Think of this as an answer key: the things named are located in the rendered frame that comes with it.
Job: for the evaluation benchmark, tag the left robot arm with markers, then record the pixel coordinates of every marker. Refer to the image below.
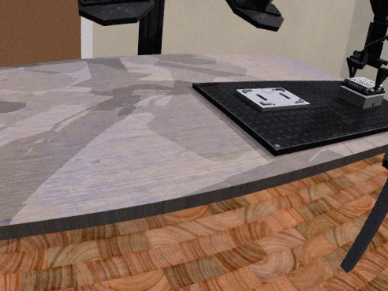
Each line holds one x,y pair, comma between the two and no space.
377,28

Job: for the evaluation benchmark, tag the white well plate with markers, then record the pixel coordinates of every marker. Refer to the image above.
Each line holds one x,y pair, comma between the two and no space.
362,82

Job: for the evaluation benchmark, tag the white rectangular plate nest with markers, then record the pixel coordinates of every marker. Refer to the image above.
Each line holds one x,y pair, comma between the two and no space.
271,99

